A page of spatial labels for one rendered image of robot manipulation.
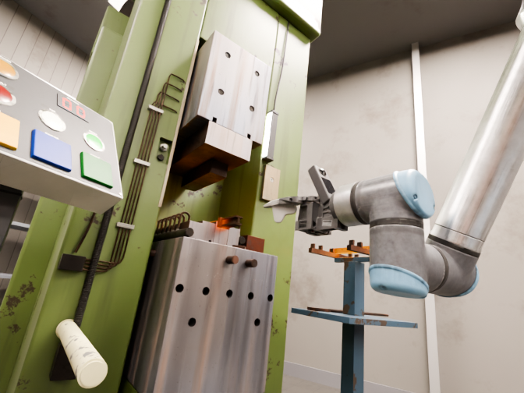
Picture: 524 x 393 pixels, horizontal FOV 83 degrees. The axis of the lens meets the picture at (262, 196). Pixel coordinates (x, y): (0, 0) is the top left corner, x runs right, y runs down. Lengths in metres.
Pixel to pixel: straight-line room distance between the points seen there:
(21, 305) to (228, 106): 1.10
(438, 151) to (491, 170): 2.92
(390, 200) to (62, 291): 0.91
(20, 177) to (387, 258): 0.69
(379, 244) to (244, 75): 0.99
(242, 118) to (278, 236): 0.56
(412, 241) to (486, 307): 2.69
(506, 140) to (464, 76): 3.37
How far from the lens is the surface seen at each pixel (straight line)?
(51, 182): 0.74
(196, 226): 1.02
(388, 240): 0.54
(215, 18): 1.64
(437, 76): 4.07
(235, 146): 1.17
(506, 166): 0.66
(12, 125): 0.74
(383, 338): 3.25
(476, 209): 0.65
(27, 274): 1.50
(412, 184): 0.55
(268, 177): 1.39
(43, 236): 1.50
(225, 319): 1.01
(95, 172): 0.78
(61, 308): 1.07
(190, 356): 0.98
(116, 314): 1.09
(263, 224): 1.35
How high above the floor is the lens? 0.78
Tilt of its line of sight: 18 degrees up
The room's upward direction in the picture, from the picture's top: 7 degrees clockwise
